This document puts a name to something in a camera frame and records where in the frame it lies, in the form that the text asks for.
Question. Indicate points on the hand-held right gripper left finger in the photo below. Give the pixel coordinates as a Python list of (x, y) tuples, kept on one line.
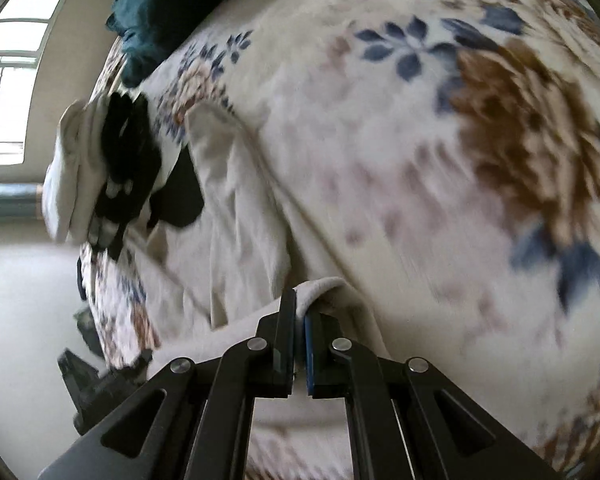
[(281, 355)]

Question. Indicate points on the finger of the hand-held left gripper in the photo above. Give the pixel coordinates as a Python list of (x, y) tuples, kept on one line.
[(180, 195)]

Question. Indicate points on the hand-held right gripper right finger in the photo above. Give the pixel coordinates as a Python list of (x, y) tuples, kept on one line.
[(310, 357)]

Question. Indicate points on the cream cloth garment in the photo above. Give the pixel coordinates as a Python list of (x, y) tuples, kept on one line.
[(240, 200)]

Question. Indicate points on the grey window ledge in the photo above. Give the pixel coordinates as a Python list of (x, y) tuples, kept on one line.
[(10, 202)]

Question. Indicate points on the bright window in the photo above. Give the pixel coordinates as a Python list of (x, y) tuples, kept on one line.
[(15, 75)]

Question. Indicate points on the dark teal cloth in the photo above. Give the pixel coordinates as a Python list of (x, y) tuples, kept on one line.
[(170, 5)]

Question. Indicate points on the floral printed blanket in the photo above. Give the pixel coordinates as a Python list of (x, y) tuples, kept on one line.
[(380, 185)]

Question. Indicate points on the black angular object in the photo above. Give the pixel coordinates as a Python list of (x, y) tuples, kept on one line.
[(97, 385)]

